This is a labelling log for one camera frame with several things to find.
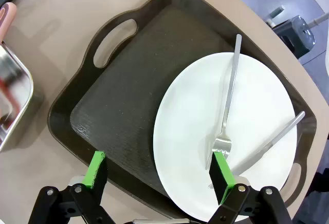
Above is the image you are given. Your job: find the pink lint roller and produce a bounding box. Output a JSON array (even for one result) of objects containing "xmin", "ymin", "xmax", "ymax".
[{"xmin": 0, "ymin": 2, "xmax": 17, "ymax": 44}]

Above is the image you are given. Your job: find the stainless steel rectangular container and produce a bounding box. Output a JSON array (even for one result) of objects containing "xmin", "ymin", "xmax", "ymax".
[{"xmin": 0, "ymin": 41, "xmax": 34, "ymax": 153}]

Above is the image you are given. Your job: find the black fabric object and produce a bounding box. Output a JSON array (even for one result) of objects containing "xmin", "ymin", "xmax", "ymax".
[{"xmin": 307, "ymin": 171, "xmax": 329, "ymax": 202}]

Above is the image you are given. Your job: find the silver fork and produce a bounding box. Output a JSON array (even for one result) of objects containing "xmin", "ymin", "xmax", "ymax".
[{"xmin": 205, "ymin": 33, "xmax": 243, "ymax": 171}]

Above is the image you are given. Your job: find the dark brown handled tray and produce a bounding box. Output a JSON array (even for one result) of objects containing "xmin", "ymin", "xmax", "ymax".
[{"xmin": 47, "ymin": 0, "xmax": 317, "ymax": 220}]

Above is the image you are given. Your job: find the dark grey plastic stool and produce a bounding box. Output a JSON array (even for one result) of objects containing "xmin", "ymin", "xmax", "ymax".
[{"xmin": 272, "ymin": 15, "xmax": 316, "ymax": 59}]

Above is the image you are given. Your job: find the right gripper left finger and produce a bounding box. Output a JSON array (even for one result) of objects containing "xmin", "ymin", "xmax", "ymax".
[{"xmin": 28, "ymin": 151, "xmax": 116, "ymax": 224}]

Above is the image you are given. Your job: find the silver table knife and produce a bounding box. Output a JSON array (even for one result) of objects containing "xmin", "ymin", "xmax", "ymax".
[{"xmin": 207, "ymin": 110, "xmax": 306, "ymax": 190}]

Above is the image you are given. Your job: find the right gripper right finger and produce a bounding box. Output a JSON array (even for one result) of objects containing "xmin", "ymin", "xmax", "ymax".
[{"xmin": 203, "ymin": 152, "xmax": 294, "ymax": 224}]

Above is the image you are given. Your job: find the white round plate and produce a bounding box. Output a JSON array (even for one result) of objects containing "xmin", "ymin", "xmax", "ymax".
[{"xmin": 153, "ymin": 51, "xmax": 298, "ymax": 222}]

